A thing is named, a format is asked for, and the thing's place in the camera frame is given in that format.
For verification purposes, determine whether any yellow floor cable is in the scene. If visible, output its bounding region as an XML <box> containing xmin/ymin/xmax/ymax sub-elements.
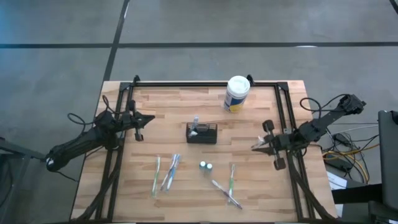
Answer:
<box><xmin>322</xmin><ymin>142</ymin><xmax>380</xmax><ymax>184</ymax></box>

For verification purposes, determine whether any dark blue toothbrush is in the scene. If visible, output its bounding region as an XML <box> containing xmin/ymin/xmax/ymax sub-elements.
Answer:
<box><xmin>188</xmin><ymin>114</ymin><xmax>200</xmax><ymax>138</ymax></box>

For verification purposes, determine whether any blue yellow wipes canister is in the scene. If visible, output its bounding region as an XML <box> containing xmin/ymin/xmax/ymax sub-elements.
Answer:
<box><xmin>223</xmin><ymin>75</ymin><xmax>251</xmax><ymax>114</ymax></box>

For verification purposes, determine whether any light blue toothbrush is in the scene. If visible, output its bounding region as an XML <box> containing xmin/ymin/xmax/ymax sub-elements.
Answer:
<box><xmin>165</xmin><ymin>154</ymin><xmax>182</xmax><ymax>192</ymax></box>

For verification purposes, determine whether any black metal stand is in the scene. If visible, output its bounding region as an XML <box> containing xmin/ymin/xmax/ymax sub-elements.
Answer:
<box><xmin>0</xmin><ymin>136</ymin><xmax>50</xmax><ymax>224</ymax></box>

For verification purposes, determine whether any black wire caddy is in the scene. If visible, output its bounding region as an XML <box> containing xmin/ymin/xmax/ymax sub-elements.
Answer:
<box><xmin>185</xmin><ymin>122</ymin><xmax>218</xmax><ymax>145</ymax></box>

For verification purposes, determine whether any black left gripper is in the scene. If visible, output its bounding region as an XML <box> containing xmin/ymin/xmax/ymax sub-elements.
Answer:
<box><xmin>119</xmin><ymin>99</ymin><xmax>155</xmax><ymax>142</ymax></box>

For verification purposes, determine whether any green toothbrush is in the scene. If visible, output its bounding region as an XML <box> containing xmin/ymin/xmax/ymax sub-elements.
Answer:
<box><xmin>228</xmin><ymin>164</ymin><xmax>237</xmax><ymax>205</ymax></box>
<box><xmin>151</xmin><ymin>155</ymin><xmax>162</xmax><ymax>198</ymax></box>

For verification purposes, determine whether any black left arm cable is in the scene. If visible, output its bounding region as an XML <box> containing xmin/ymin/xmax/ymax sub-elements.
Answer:
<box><xmin>67</xmin><ymin>95</ymin><xmax>125</xmax><ymax>127</ymax></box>

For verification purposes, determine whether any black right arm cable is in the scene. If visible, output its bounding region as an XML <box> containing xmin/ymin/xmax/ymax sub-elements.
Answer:
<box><xmin>299</xmin><ymin>93</ymin><xmax>351</xmax><ymax>113</ymax></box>

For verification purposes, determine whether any white paper sheet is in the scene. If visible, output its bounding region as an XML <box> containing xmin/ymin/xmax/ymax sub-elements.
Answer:
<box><xmin>326</xmin><ymin>170</ymin><xmax>348</xmax><ymax>191</ymax></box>

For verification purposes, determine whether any clear toothbrush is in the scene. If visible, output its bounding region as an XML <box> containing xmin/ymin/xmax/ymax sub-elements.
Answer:
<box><xmin>252</xmin><ymin>135</ymin><xmax>267</xmax><ymax>149</ymax></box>

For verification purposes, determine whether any black power brick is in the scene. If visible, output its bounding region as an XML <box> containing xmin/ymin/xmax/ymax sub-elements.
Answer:
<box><xmin>323</xmin><ymin>154</ymin><xmax>354</xmax><ymax>172</ymax></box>

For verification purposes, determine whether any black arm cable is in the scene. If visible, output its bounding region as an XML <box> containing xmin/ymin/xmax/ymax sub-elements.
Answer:
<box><xmin>67</xmin><ymin>95</ymin><xmax>125</xmax><ymax>127</ymax></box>
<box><xmin>299</xmin><ymin>93</ymin><xmax>351</xmax><ymax>113</ymax></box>

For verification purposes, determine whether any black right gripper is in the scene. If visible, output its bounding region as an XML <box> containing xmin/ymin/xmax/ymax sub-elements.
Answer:
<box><xmin>251</xmin><ymin>119</ymin><xmax>296</xmax><ymax>171</ymax></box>

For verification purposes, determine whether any black bench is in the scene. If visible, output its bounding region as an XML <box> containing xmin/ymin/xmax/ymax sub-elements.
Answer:
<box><xmin>331</xmin><ymin>182</ymin><xmax>398</xmax><ymax>224</ymax></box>

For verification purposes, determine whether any black monitor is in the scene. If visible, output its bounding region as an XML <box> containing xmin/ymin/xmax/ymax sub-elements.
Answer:
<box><xmin>377</xmin><ymin>110</ymin><xmax>398</xmax><ymax>212</ymax></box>

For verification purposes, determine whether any white blue toothbrush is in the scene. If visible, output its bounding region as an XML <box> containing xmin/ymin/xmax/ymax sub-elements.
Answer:
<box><xmin>159</xmin><ymin>154</ymin><xmax>178</xmax><ymax>192</ymax></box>

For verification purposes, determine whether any purple toothbrush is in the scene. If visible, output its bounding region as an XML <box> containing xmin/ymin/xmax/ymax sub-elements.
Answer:
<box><xmin>211</xmin><ymin>179</ymin><xmax>244</xmax><ymax>210</ymax></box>

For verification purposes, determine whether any white floor cable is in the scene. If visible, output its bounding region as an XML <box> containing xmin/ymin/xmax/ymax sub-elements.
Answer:
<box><xmin>338</xmin><ymin>123</ymin><xmax>379</xmax><ymax>134</ymax></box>

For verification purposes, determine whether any black aluminium table frame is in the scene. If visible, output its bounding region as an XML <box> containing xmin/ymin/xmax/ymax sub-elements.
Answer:
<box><xmin>70</xmin><ymin>74</ymin><xmax>340</xmax><ymax>223</ymax></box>

